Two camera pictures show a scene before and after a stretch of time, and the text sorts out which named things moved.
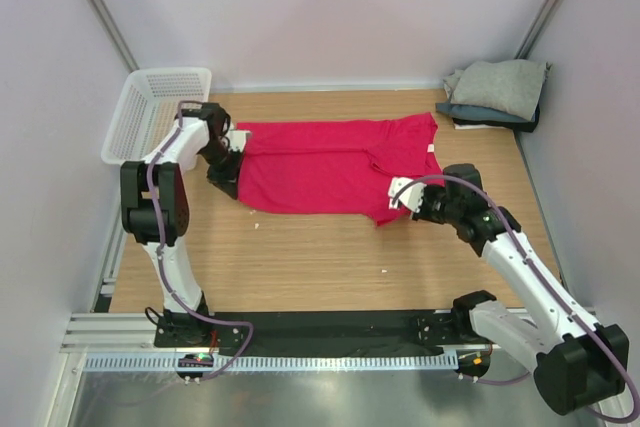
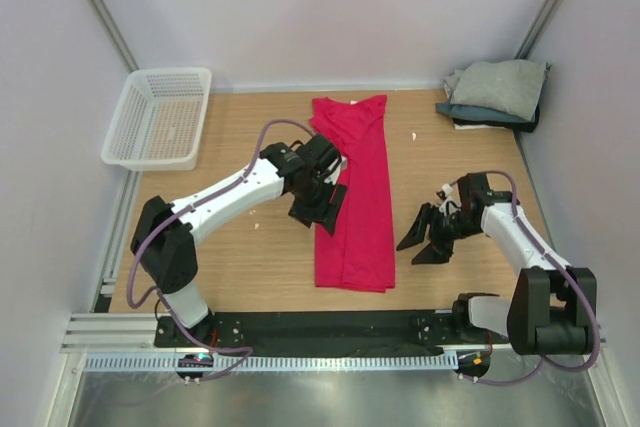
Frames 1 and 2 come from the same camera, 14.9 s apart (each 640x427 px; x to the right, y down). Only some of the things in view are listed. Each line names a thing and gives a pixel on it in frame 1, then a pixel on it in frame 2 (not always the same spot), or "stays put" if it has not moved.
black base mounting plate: (321, 330) stays put
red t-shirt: (336, 166) to (358, 253)
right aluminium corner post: (547, 12) stays put
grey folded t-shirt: (514, 88) stays put
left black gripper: (227, 182) to (322, 214)
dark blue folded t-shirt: (481, 117) stays put
